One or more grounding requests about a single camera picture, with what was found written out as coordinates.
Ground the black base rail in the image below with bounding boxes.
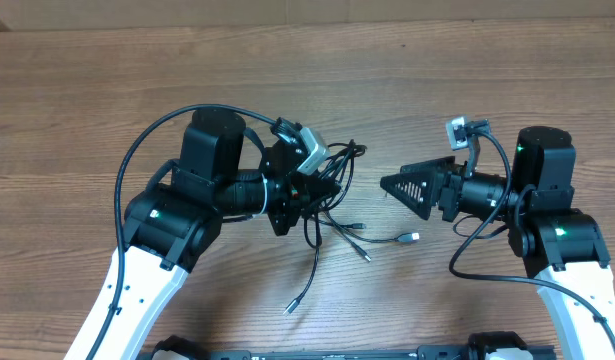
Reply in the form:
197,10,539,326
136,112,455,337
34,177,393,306
136,331,557,360

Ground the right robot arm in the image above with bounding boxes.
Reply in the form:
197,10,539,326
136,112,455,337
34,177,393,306
380,119,615,359

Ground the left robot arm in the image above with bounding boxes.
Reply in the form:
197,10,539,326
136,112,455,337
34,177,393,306
66,104,341,359

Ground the thin black USB cable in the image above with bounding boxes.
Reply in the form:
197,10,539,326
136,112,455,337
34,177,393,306
283,149,373,316

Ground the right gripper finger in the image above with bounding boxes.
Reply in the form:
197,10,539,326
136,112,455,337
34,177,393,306
400,156,455,173
380,169,436,220

